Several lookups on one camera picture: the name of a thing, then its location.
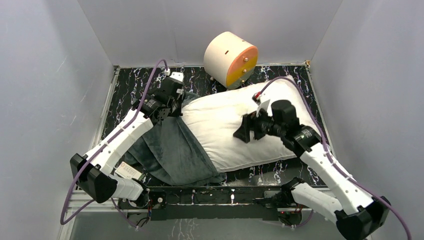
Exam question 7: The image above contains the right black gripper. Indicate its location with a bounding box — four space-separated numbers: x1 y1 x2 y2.
232 105 285 144

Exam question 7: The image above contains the white pillow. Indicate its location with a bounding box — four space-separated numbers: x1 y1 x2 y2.
182 79 317 173

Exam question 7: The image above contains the grey plush pillowcase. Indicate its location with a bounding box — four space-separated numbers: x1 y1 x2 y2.
124 92 228 187

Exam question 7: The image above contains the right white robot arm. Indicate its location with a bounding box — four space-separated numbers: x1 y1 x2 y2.
233 100 390 240

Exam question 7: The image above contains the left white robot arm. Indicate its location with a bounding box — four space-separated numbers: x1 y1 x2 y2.
70 72 186 208

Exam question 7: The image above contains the white orange cylindrical drum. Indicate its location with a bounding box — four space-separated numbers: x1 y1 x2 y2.
203 31 259 90

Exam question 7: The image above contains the white labelled power box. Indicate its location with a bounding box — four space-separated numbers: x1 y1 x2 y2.
114 162 144 181

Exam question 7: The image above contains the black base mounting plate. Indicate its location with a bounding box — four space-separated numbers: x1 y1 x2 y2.
145 186 303 222

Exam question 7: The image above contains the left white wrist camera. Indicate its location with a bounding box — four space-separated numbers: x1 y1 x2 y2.
164 68 184 83

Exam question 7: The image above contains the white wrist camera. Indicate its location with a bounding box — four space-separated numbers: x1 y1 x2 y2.
252 92 270 117
164 68 184 83

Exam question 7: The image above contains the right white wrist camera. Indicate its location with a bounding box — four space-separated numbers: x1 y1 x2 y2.
252 92 270 117

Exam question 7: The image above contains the aluminium left frame rail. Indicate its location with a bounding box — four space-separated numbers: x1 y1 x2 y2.
71 65 121 155

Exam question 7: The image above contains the aluminium front frame rail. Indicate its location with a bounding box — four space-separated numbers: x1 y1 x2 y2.
63 188 365 215

